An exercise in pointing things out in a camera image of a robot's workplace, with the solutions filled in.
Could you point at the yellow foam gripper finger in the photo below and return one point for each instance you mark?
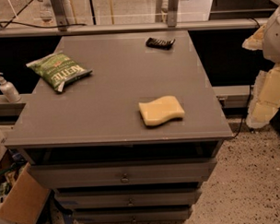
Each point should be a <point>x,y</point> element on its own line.
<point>266,92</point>

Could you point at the green jalapeno chip bag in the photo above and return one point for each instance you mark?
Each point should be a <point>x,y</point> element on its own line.
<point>58,70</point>

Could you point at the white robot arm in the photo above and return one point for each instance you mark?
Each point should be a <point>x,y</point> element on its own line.
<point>266,92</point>

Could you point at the yellow sponge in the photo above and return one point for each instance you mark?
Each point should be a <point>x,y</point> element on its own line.
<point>161,110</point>

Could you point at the black ridged object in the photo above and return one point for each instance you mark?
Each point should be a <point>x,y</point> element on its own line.
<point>159,44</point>

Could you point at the bottom grey drawer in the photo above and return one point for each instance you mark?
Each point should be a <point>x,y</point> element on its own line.
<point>134,214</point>

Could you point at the grey drawer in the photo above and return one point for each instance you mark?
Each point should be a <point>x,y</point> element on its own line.
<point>129,198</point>
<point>123,173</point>
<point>134,214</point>

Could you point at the grey drawer cabinet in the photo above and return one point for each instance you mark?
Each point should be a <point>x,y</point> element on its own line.
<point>97,119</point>

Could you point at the top grey drawer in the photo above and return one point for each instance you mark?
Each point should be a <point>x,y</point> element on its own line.
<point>123,173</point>

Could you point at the middle grey drawer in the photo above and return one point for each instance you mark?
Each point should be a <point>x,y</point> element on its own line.
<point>129,198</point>

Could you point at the white pump bottle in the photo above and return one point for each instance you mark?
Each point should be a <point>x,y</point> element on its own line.
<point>9,90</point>

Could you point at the cardboard box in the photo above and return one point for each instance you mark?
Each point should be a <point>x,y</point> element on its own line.
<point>26,199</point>

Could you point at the grey metal shelf rail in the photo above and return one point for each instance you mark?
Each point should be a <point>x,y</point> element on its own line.
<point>246,23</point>

